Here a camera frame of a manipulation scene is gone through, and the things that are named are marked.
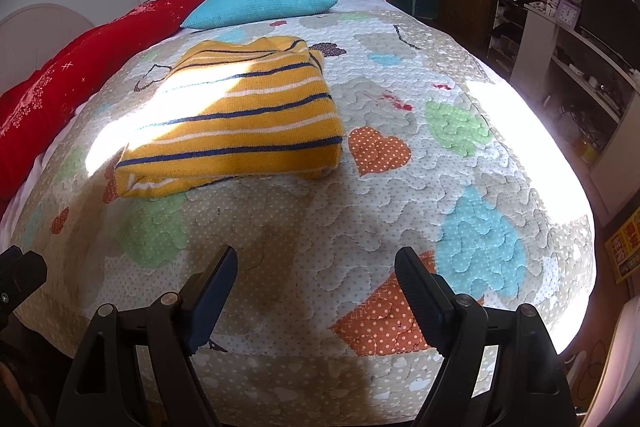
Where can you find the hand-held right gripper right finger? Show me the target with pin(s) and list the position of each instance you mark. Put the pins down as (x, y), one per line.
(420, 292)

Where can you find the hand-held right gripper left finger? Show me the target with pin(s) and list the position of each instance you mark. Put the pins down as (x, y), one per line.
(215, 292)

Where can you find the yellow striped knit sweater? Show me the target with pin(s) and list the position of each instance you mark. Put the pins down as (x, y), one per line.
(250, 117)

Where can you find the heart patterned quilt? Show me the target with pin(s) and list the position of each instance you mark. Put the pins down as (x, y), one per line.
(300, 227)

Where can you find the yellow printed box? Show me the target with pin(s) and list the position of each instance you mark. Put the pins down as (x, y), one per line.
(625, 252)

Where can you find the red pillow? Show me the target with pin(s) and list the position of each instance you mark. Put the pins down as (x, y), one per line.
(75, 67)

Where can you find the yellow jar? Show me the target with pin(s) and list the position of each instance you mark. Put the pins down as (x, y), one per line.
(586, 149)

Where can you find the beige headboard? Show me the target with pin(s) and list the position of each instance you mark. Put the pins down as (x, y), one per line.
(35, 22)

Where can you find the black shoe rack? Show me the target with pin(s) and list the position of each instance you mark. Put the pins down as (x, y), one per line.
(505, 32)

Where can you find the beige television cabinet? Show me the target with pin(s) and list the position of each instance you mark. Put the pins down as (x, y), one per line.
(532, 37)

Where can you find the purple alarm clock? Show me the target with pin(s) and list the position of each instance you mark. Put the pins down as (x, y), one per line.
(567, 12)

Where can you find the black television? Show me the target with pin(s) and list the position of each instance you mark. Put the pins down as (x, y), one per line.
(610, 12)

